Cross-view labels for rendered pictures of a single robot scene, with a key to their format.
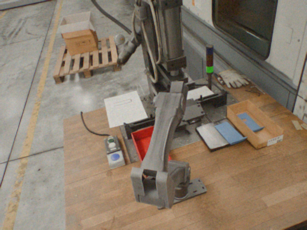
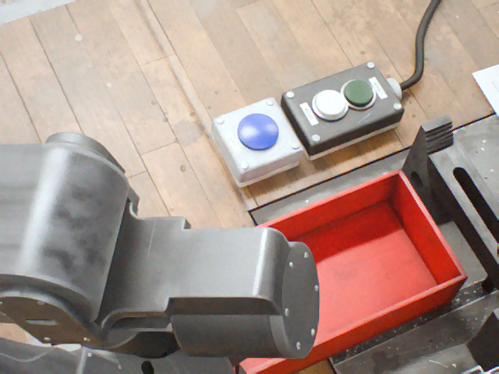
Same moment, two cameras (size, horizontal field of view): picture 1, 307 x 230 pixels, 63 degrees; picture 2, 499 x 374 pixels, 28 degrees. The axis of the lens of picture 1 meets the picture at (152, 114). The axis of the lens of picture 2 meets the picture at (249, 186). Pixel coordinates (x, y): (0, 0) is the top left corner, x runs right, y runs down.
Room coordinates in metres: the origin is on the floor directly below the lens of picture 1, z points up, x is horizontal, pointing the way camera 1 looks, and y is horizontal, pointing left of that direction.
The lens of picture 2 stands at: (0.59, -0.26, 1.74)
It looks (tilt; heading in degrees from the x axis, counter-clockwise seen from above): 61 degrees down; 67
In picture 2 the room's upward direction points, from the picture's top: 10 degrees clockwise
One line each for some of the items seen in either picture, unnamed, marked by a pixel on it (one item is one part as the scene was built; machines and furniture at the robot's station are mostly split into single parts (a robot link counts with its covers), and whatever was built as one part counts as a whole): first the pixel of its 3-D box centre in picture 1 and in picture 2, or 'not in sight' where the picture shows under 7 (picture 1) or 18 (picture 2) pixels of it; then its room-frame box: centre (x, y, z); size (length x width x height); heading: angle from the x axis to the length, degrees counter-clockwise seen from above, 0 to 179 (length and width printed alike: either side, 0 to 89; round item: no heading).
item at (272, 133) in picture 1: (252, 123); not in sight; (0.85, -0.45, 0.93); 0.25 x 0.13 x 0.08; 11
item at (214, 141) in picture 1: (218, 134); not in sight; (0.84, -0.29, 0.91); 0.17 x 0.16 x 0.02; 101
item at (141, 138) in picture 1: (151, 150); (306, 286); (0.79, 0.04, 0.93); 0.25 x 0.12 x 0.06; 11
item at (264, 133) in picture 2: (115, 157); (257, 134); (0.79, 0.20, 0.93); 0.04 x 0.04 x 0.02
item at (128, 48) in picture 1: (131, 46); not in sight; (1.24, 0.05, 1.25); 0.19 x 0.07 x 0.19; 101
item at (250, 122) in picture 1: (248, 121); not in sight; (0.88, -0.44, 0.92); 0.15 x 0.07 x 0.03; 9
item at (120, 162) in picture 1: (116, 161); (255, 148); (0.79, 0.20, 0.90); 0.07 x 0.07 x 0.06; 11
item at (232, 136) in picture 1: (230, 131); not in sight; (0.82, -0.33, 0.93); 0.15 x 0.07 x 0.03; 14
